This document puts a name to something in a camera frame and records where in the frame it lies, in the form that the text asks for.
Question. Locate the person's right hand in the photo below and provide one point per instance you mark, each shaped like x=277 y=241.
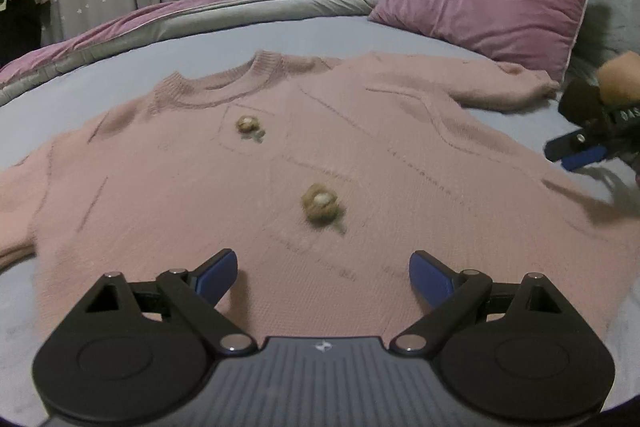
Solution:
x=620 y=74

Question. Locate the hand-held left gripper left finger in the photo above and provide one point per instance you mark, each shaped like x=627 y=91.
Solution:
x=217 y=274

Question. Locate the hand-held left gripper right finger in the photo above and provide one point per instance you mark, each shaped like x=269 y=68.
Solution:
x=430 y=274

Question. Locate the pink knit sweater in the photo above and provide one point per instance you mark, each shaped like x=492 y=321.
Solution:
x=200 y=157

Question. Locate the purple and grey quilt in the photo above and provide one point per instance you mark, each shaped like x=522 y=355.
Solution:
x=150 y=19

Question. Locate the hanging dark clothes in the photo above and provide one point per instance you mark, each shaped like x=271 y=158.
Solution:
x=17 y=32

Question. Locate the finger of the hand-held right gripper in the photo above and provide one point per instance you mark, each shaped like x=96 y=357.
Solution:
x=562 y=147
x=585 y=158

